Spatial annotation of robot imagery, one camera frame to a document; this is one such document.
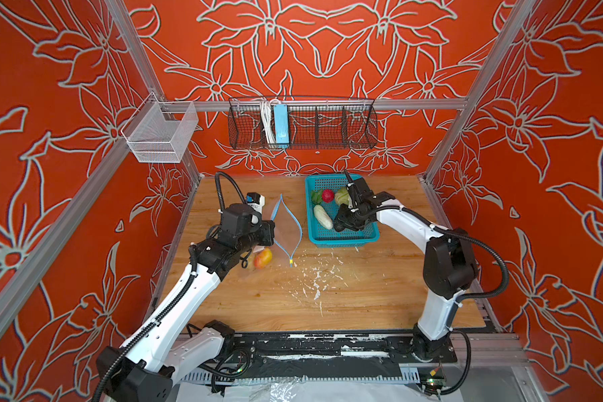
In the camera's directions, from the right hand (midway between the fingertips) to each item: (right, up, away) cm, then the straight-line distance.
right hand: (333, 219), depth 91 cm
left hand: (-20, +1, -17) cm, 27 cm away
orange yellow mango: (-26, -13, -6) cm, 29 cm away
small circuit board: (+26, -44, -23) cm, 56 cm away
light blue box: (-19, +31, +1) cm, 37 cm away
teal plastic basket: (-3, -8, +7) cm, 11 cm away
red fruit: (0, +9, +16) cm, 18 cm away
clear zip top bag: (-16, -2, -15) cm, 22 cm away
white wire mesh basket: (-66, +33, +2) cm, 74 cm away
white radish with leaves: (-4, +2, +10) cm, 12 cm away
